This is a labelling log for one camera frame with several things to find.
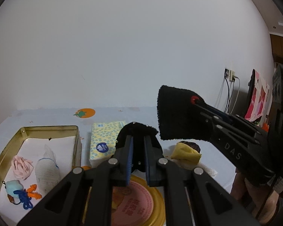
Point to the gold metal tin box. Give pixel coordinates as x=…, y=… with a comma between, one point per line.
x=29, y=142

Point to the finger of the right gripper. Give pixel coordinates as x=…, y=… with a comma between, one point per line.
x=228, y=131
x=224, y=119

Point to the black beaded hair band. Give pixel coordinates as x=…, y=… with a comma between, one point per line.
x=138, y=131

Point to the yellow cloth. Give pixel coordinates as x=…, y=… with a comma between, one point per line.
x=184, y=152

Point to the round gold pink lid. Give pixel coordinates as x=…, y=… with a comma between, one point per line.
x=137, y=204

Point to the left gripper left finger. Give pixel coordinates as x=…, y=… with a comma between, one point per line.
x=128, y=156

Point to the wall power outlet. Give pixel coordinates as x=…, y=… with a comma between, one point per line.
x=230, y=75

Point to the yellow dotted tissue pack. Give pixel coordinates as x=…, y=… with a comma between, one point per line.
x=103, y=141

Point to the white knit glove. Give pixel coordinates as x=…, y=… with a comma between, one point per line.
x=46, y=171

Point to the person's hand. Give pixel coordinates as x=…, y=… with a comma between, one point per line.
x=259, y=201

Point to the pink patterned cloth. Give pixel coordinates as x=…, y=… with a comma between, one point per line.
x=257, y=96

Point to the light blue plush keychain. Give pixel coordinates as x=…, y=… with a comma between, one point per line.
x=10, y=187

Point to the white waffle towel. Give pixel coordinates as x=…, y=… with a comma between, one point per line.
x=190, y=166

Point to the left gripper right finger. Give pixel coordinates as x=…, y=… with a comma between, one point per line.
x=150, y=162

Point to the dark purple velvet scrunchie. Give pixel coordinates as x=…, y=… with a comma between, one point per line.
x=192, y=145

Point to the pink scrunched cloth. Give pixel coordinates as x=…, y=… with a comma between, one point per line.
x=21, y=167

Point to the black fuzzy cloth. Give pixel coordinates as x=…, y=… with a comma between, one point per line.
x=183, y=114

